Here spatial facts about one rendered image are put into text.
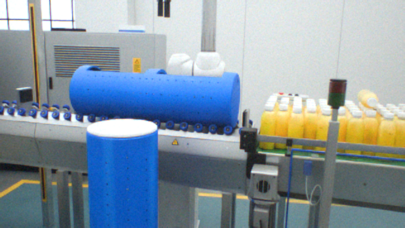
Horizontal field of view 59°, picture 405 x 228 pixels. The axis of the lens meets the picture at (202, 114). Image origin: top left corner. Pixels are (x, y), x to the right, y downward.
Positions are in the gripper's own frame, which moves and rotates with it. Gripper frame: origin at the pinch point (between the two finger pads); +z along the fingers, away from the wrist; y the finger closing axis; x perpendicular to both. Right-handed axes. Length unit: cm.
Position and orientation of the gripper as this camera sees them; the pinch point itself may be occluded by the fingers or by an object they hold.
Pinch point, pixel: (163, 14)
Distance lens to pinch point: 190.6
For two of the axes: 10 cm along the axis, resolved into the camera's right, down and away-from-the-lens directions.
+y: -3.4, -2.8, 9.0
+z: -0.3, 9.6, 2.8
